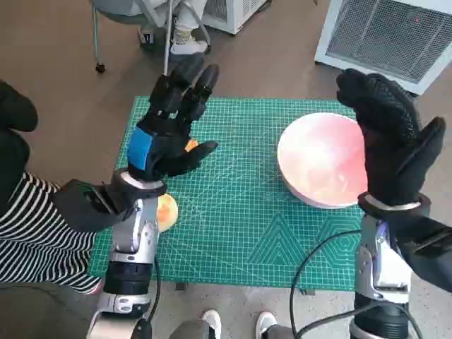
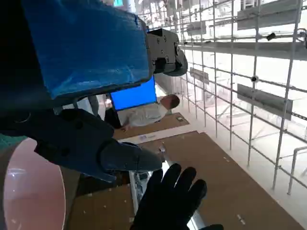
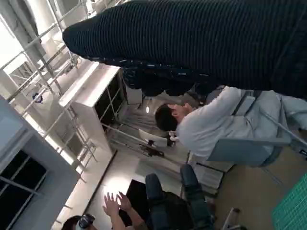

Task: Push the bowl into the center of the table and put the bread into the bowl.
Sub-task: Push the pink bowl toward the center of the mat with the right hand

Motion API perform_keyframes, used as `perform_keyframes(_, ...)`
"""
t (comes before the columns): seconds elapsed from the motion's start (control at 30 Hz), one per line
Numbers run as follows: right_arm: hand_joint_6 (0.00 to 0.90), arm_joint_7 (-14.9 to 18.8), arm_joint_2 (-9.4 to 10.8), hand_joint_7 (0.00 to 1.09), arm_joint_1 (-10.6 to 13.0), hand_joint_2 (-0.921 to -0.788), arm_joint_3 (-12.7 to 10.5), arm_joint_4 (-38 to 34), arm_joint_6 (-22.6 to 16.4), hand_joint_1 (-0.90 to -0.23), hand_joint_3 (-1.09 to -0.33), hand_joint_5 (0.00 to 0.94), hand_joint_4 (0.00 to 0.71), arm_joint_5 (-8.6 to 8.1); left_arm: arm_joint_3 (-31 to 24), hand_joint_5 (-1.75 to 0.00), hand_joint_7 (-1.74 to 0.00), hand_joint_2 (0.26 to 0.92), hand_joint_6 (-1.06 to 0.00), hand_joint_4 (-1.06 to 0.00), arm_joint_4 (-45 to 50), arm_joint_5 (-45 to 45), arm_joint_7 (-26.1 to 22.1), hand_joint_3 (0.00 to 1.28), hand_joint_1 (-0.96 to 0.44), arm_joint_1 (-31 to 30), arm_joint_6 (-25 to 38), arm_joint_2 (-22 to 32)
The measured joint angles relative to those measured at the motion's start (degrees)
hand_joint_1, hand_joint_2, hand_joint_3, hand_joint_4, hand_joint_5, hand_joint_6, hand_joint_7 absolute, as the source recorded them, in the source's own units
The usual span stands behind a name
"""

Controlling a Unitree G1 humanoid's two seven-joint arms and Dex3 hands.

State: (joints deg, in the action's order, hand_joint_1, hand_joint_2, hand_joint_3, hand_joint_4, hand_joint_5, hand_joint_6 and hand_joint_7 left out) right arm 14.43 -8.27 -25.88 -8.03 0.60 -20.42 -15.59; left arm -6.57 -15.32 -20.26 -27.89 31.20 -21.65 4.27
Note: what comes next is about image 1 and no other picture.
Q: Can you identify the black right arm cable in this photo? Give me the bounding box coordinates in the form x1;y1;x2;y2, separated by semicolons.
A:
289;229;424;339

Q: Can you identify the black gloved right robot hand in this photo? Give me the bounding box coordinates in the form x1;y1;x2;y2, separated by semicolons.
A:
336;68;447;206

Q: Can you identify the silver metal pole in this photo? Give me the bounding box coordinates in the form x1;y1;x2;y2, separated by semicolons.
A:
162;0;177;77

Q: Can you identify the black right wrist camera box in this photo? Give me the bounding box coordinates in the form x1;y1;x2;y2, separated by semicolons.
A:
391;208;452;294

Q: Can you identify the pink bowl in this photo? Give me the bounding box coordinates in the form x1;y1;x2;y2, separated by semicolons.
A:
277;112;368;209

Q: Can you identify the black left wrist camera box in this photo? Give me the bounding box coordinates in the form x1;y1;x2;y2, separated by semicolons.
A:
52;179;124;233

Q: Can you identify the small white cabinet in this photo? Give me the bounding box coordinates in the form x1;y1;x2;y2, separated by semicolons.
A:
203;0;273;35

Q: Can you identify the white cabinet with mesh panel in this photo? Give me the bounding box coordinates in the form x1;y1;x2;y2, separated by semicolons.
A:
314;0;452;95

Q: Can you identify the green cutting mat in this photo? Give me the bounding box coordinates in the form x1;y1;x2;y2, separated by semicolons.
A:
86;95;368;292

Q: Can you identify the grey chair with castors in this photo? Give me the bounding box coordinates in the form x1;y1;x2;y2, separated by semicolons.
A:
90;0;213;73

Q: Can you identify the person in striped top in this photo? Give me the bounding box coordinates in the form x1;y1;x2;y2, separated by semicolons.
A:
0;79;105;296

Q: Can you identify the person with white shoes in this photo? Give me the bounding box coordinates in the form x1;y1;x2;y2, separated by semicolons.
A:
169;309;301;339

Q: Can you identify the round toy bread bun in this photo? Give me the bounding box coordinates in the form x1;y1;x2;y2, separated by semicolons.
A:
156;194;179;233

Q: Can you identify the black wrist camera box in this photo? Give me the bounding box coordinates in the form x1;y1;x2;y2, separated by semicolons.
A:
391;208;452;294
52;179;124;233

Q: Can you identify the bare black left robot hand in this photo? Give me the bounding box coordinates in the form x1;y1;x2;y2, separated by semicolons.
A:
126;55;220;183

